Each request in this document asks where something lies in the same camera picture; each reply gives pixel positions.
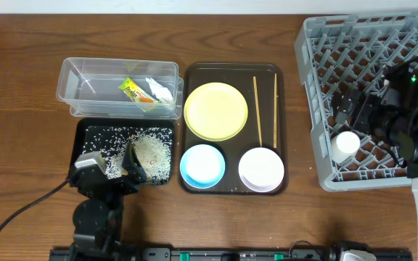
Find white paper cup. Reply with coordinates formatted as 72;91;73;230
331;131;361;164

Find green snack wrapper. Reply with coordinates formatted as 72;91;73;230
118;78;159;104

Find light blue bowl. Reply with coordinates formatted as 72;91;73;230
179;144;226;189

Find white napkin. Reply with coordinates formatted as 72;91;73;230
145;78;173;104

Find yellow plate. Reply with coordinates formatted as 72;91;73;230
184;82;248;141

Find white bowl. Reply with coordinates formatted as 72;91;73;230
238;147;284;193

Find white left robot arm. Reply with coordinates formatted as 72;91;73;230
0;143;147;260

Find rice food waste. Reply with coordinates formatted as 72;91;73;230
82;126;173;185

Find black waste tray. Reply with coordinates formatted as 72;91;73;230
71;118;174;177

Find grey dishwasher rack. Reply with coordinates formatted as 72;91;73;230
295;12;418;192

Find clear plastic bin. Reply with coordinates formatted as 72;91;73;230
57;57;184;120

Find dark brown serving tray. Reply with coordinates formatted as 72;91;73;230
179;62;289;196

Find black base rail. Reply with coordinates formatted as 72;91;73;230
49;248;413;261

